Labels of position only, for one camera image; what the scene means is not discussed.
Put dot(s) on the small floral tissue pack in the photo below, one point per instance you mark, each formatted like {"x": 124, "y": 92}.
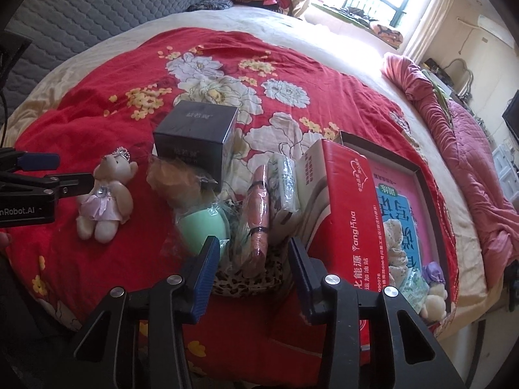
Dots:
{"x": 286, "y": 182}

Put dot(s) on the pink quilt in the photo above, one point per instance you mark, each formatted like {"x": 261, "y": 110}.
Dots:
{"x": 466, "y": 150}

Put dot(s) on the green soft egg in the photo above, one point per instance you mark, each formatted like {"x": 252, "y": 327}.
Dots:
{"x": 204, "y": 231}

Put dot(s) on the black television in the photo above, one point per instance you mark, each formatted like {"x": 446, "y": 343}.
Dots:
{"x": 513, "y": 115}

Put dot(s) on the dark blue square box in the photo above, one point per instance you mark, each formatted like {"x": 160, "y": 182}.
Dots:
{"x": 194, "y": 137}

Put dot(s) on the white air conditioner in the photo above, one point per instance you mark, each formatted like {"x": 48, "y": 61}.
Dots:
{"x": 494, "y": 28}

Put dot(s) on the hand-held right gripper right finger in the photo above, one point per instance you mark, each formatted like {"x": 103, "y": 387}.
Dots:
{"x": 306, "y": 283}

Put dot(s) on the teddy bear with purple hat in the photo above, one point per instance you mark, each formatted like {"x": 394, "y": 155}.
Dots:
{"x": 434, "y": 295}

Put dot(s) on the leopard print cloth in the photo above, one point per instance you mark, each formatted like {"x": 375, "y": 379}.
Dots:
{"x": 251, "y": 277}

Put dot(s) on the green cloth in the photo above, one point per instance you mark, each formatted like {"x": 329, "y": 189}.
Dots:
{"x": 436, "y": 85}

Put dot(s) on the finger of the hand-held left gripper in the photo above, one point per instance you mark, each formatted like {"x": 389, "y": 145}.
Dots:
{"x": 40, "y": 161}
{"x": 73, "y": 182}

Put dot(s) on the red floral blanket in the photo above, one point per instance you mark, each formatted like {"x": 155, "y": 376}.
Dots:
{"x": 101, "y": 129}

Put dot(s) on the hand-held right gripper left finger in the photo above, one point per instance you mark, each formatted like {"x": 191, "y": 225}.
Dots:
{"x": 202, "y": 283}

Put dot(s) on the floral cushion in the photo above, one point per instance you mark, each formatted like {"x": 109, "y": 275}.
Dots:
{"x": 387, "y": 35}

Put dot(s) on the black case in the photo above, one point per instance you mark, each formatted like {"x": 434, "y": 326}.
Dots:
{"x": 432, "y": 65}

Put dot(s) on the dark patterned cloth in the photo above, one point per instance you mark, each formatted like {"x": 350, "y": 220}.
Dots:
{"x": 209, "y": 5}

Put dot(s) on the bun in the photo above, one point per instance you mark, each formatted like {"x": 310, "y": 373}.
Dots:
{"x": 178, "y": 182}

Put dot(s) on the small bear floral dress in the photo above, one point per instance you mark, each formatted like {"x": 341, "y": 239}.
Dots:
{"x": 395, "y": 251}

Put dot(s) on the white curtain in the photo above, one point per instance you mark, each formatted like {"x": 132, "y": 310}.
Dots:
{"x": 425, "y": 20}

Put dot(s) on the bed with cream sheet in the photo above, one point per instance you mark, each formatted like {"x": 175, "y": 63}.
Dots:
{"x": 324, "y": 36}

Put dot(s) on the large green floral tissue pack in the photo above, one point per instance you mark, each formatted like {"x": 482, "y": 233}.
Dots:
{"x": 413, "y": 289}

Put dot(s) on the red cardboard box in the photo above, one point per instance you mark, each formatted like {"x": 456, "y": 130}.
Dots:
{"x": 344, "y": 210}

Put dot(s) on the grey quilted headboard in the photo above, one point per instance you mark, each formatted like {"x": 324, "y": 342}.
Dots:
{"x": 101, "y": 8}

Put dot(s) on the pile of dark clothes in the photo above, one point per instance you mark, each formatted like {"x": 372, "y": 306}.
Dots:
{"x": 348, "y": 13}

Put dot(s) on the metal rack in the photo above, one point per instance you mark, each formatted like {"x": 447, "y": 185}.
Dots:
{"x": 460, "y": 77}

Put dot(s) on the white drawer cabinet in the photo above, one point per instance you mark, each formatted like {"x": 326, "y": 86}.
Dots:
{"x": 507, "y": 168}

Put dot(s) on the small teddy bear with crown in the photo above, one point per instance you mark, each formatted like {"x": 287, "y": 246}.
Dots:
{"x": 105, "y": 198}

